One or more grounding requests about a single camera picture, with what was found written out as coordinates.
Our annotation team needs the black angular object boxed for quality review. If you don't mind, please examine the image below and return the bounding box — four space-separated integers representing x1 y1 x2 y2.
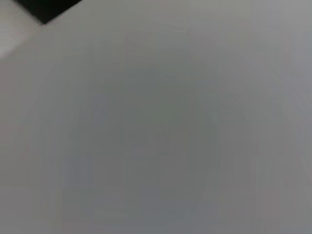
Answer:
12 0 84 25

